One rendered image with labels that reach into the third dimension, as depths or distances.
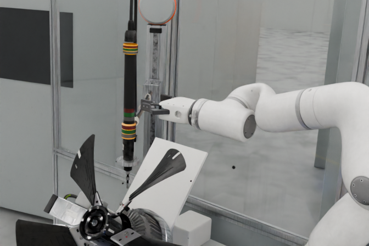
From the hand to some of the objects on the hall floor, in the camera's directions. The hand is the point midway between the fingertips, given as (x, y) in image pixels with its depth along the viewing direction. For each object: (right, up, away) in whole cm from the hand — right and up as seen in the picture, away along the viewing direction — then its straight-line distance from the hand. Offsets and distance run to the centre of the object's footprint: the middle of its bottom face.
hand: (154, 102), depth 142 cm
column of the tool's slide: (-12, -140, +117) cm, 183 cm away
